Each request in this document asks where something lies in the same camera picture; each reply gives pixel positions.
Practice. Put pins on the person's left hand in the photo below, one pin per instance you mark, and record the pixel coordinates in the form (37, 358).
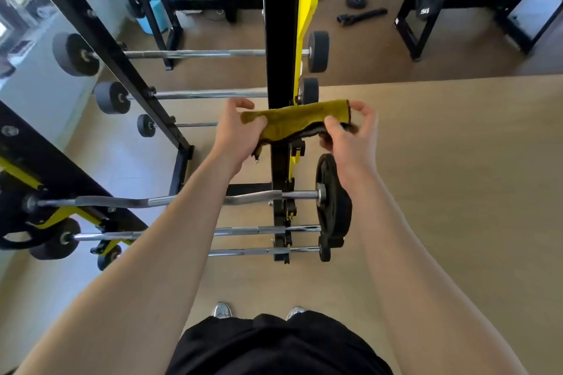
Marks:
(231, 137)

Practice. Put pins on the person's right hand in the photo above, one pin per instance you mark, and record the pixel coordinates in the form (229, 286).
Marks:
(356, 150)

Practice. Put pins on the person's right thumb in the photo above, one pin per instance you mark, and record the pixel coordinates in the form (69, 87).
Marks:
(335, 124)

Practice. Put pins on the person's left thumb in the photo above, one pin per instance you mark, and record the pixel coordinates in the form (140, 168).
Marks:
(257, 126)

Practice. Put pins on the yellow cleaning cloth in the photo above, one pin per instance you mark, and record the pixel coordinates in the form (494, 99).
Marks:
(299, 120)

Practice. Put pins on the person's left forearm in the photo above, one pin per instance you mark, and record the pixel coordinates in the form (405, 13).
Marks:
(145, 256)

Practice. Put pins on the person's right forearm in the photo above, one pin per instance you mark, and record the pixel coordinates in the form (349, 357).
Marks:
(422, 273)

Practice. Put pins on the medium grey fixed-weight barbell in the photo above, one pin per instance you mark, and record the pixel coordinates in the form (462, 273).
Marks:
(198, 94)

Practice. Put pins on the curl bar with black plate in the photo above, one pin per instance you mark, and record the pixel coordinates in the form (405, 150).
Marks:
(334, 203)

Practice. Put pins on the black yellow barbell rack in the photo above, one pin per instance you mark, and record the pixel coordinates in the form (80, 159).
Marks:
(279, 36)

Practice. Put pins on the large grey fixed-weight barbell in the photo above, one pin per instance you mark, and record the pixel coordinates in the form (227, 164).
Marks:
(193, 54)

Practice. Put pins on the straight barbell with black ends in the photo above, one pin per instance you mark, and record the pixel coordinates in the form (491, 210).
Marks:
(246, 231)

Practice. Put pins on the small grey fixed-weight barbell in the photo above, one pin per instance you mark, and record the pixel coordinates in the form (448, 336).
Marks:
(146, 125)

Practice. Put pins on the small black weight plate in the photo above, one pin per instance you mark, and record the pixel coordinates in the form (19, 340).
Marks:
(356, 1)

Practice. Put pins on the short barbell with black ends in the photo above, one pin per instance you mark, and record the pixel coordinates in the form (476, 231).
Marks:
(246, 251)

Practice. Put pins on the blue bin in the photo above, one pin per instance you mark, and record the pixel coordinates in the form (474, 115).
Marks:
(156, 16)

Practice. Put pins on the person's left silver shoe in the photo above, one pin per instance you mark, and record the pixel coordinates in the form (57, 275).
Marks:
(223, 309)

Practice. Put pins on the person's silver shoe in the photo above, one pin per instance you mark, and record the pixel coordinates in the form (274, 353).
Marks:
(295, 312)
(223, 309)

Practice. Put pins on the person's right silver shoe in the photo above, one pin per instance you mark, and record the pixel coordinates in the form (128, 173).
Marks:
(295, 312)

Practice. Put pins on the black squat rack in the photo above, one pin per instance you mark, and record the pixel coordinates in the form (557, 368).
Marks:
(510, 5)

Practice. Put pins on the person's black shorts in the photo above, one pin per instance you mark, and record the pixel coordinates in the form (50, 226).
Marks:
(272, 348)

